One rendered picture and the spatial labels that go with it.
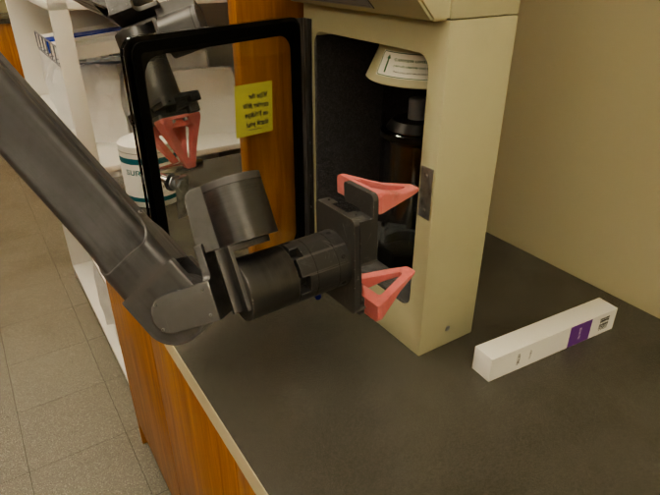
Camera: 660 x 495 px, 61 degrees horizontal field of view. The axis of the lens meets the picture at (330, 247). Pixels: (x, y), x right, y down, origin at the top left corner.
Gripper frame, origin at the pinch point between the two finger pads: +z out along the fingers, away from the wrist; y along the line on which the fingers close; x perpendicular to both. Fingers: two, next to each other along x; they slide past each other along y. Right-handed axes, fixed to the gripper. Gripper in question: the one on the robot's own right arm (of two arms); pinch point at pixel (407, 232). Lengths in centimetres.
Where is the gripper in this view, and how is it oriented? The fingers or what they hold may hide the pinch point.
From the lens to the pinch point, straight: 59.2
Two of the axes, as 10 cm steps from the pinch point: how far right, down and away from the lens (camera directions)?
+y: -0.3, -8.8, -4.7
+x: -5.5, -3.7, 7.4
